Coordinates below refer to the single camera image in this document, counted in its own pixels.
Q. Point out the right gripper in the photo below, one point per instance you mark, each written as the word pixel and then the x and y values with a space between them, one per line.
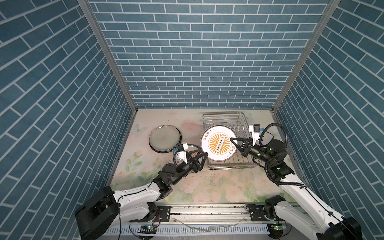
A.
pixel 246 149

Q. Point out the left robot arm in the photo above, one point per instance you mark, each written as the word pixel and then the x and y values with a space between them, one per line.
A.
pixel 108 208

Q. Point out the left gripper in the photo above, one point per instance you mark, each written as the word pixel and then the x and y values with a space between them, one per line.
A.
pixel 195 166

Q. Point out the metal wire dish rack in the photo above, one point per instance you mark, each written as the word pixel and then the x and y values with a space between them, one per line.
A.
pixel 237 122

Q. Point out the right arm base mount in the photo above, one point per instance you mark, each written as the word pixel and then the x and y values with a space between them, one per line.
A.
pixel 264 213

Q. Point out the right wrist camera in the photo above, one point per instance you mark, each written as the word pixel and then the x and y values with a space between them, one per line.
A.
pixel 255 131

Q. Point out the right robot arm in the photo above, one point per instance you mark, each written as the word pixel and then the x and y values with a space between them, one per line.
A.
pixel 319 221

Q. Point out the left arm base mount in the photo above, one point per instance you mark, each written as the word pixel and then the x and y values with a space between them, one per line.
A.
pixel 158 215

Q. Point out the brown patterned plate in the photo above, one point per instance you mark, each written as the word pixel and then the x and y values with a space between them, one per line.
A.
pixel 216 142

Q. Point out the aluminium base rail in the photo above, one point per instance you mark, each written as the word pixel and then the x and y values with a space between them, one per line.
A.
pixel 202 220

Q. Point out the plain white deep plate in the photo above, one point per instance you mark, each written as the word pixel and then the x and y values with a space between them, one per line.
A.
pixel 164 139

